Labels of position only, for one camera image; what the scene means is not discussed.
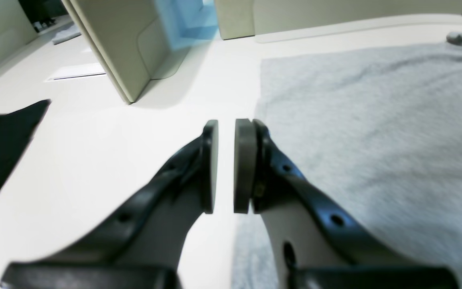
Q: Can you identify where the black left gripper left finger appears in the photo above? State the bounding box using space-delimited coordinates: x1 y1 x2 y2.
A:
0 120 219 289

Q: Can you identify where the beige bin at right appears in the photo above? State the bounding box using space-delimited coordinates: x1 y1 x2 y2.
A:
63 0 191 104

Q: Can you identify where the blue translucent plastic sheet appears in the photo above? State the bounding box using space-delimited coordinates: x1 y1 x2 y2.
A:
154 0 219 52

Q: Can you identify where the grey T-shirt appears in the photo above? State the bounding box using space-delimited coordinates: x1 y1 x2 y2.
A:
232 31 462 289

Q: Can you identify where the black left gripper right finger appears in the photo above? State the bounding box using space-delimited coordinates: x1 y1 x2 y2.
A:
233 119 460 289

